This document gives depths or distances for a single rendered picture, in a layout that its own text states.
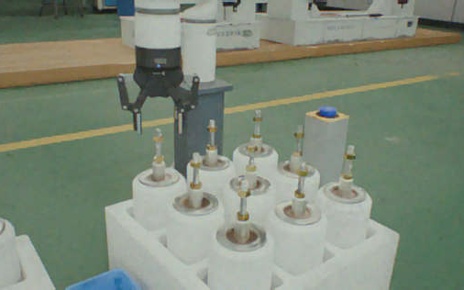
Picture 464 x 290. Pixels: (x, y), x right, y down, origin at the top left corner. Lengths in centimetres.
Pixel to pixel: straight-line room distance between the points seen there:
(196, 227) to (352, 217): 26
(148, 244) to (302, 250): 25
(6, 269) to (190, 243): 27
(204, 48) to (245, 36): 195
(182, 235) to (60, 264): 41
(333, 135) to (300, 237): 36
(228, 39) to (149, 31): 241
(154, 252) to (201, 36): 68
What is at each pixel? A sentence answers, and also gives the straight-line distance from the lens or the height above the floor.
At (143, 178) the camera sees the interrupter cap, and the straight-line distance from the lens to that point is 83.
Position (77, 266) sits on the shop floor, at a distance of 106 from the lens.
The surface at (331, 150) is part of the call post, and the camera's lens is 103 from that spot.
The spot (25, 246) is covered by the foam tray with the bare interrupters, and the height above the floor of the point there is 18.
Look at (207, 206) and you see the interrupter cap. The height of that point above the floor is 25.
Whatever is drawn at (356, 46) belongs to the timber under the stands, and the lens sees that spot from 388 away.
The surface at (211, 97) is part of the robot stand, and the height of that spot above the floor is 27.
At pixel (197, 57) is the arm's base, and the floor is 38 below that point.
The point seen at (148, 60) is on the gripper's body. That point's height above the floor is 47.
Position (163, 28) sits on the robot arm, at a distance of 72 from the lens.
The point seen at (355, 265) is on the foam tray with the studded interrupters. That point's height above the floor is 17.
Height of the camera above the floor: 61
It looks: 22 degrees down
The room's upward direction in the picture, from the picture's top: 2 degrees clockwise
